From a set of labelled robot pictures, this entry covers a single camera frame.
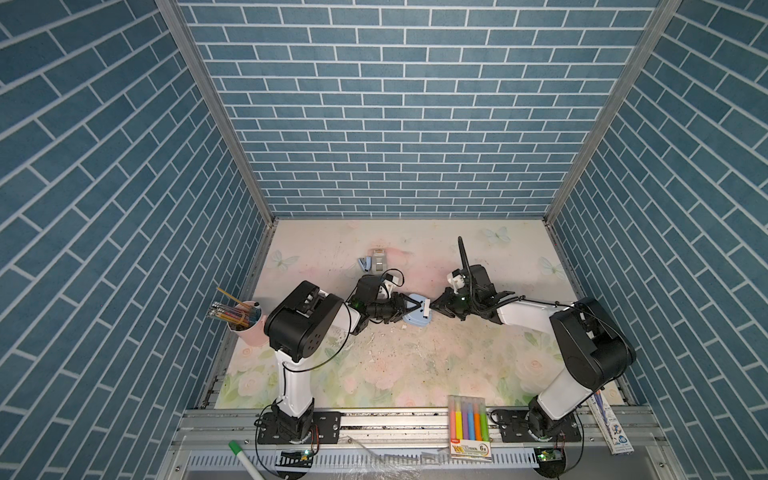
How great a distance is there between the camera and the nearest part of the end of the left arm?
804 mm

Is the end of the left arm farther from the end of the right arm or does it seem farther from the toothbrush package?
the toothbrush package

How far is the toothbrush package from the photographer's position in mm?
720

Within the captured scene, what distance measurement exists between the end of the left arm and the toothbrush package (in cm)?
55
